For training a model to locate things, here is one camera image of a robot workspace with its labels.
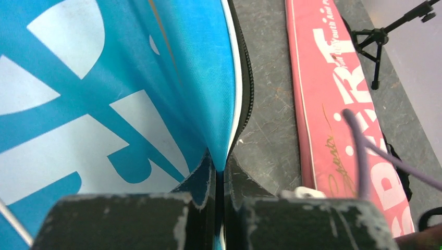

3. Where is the pink racket cover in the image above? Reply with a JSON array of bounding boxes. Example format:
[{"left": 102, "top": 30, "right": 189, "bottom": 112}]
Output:
[{"left": 285, "top": 0, "right": 416, "bottom": 239}]

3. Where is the blue racket cover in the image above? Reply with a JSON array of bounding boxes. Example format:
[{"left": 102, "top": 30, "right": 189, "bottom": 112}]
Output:
[{"left": 1, "top": 1, "right": 253, "bottom": 249}]

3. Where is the black mini tripod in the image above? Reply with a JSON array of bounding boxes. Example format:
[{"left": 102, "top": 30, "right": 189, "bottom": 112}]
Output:
[{"left": 344, "top": 0, "right": 440, "bottom": 90}]

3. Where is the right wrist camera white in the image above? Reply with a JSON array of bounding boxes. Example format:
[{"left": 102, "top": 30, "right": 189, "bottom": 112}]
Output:
[{"left": 278, "top": 186, "right": 326, "bottom": 199}]

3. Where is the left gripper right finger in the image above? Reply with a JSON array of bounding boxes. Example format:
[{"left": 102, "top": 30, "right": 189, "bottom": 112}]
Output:
[{"left": 224, "top": 156, "right": 398, "bottom": 249}]

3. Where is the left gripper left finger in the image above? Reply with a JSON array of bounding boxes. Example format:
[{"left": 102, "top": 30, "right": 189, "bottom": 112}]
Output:
[{"left": 32, "top": 153, "right": 216, "bottom": 249}]

